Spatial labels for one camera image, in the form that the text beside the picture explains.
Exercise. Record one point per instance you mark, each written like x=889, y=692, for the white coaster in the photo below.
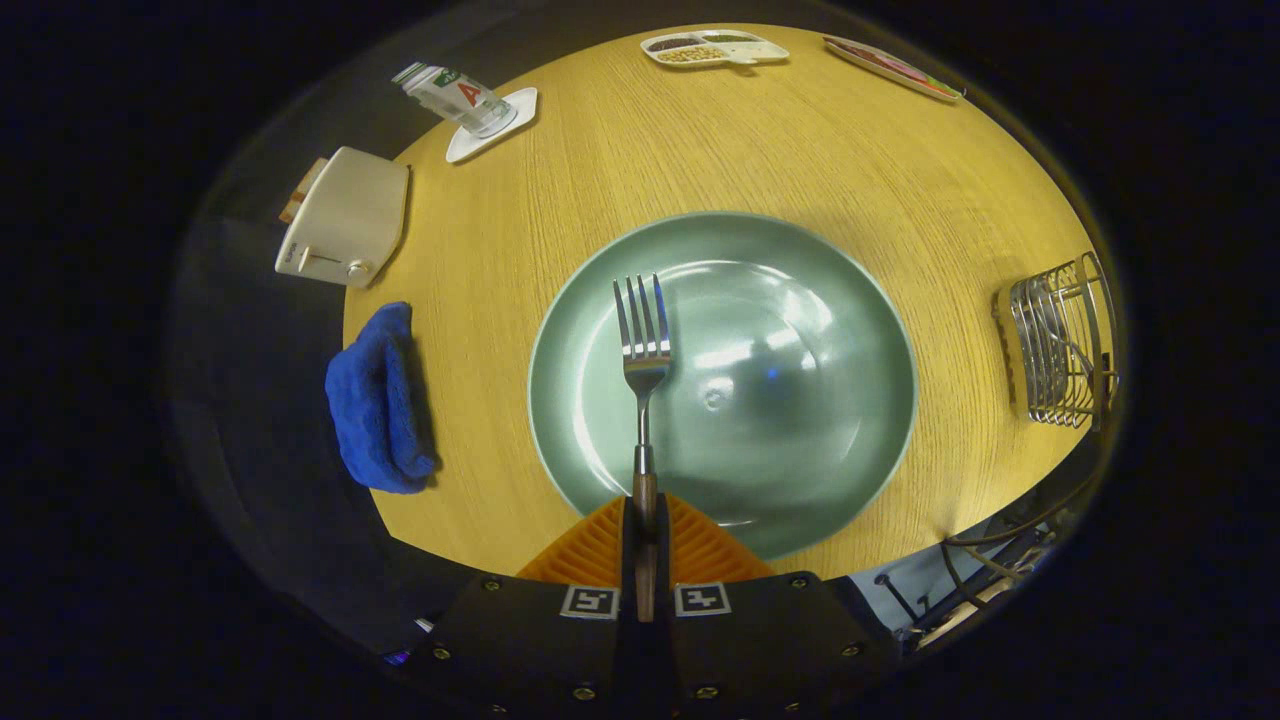
x=480, y=145

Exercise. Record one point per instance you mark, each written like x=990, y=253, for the white divided tray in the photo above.
x=760, y=50

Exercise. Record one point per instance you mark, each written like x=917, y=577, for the pale green plate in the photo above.
x=780, y=420

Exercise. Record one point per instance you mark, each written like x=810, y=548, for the small white labelled bottle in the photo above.
x=455, y=95

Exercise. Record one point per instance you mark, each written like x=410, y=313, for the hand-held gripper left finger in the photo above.
x=627, y=640

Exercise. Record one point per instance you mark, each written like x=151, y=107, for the white toaster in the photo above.
x=345, y=215

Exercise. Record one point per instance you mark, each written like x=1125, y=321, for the black chair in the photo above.
x=990, y=575

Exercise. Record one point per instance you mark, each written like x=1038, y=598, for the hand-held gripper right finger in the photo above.
x=663, y=560

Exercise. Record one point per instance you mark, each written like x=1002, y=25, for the blue cloth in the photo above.
x=375, y=410

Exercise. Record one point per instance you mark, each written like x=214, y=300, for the green beans pile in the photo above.
x=730, y=38

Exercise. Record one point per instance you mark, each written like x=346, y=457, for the yellow beans pile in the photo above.
x=692, y=55

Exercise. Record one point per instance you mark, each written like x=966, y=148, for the white food plate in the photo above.
x=890, y=68

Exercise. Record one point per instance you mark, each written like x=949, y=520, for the toast slice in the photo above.
x=300, y=195

